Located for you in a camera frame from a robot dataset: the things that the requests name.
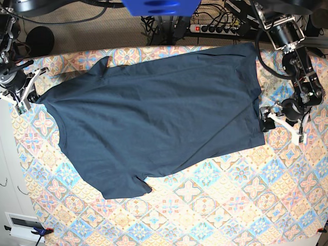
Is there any black round stool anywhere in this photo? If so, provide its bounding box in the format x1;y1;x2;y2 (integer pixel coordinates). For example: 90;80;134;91
25;26;55;57

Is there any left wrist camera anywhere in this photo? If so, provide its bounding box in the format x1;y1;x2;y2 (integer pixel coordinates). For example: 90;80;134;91
295;133;308;146

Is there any white power strip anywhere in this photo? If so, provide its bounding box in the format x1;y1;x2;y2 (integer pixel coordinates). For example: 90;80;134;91
189;24;238;36

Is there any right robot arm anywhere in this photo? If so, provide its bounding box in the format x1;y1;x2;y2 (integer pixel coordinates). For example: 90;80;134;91
1;7;49;114

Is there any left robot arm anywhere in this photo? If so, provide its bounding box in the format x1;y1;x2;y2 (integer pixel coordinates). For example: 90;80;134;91
251;1;325;136

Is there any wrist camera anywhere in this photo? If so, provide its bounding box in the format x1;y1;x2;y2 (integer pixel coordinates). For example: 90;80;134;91
15;102;31;115
295;133;308;146

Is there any orange clamp lower right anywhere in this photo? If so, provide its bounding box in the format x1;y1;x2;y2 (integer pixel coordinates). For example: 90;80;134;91
317;228;327;233

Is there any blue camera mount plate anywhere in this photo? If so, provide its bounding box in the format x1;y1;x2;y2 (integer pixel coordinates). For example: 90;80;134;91
122;0;201;17

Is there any blue clamp lower left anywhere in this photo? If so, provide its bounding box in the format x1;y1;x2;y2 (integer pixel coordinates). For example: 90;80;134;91
4;225;54;245

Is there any patterned tablecloth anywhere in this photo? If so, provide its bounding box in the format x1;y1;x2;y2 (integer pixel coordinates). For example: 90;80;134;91
6;45;328;246

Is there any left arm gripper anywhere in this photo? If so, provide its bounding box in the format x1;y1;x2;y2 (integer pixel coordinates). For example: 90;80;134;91
259;98;312;136

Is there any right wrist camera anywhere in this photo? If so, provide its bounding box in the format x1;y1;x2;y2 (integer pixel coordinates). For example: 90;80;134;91
15;102;31;115

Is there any white floor vent box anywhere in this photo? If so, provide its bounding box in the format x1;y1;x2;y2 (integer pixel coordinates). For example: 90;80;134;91
5;212;43;242

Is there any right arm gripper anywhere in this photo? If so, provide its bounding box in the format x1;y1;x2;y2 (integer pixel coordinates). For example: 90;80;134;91
1;59;49;106

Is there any dark blue t-shirt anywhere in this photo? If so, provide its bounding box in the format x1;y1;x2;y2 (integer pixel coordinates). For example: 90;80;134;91
38;43;264;199

